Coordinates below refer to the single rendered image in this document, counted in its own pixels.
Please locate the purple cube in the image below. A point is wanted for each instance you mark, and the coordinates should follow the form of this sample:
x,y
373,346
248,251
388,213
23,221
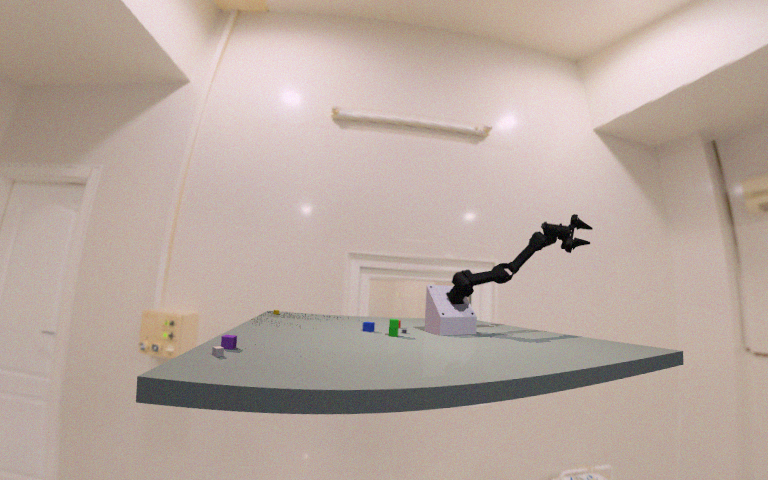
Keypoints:
x,y
229,342

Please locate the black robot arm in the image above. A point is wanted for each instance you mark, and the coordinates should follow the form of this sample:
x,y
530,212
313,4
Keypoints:
x,y
465,280

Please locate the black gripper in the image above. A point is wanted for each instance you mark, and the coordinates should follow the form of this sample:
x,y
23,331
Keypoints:
x,y
565,231

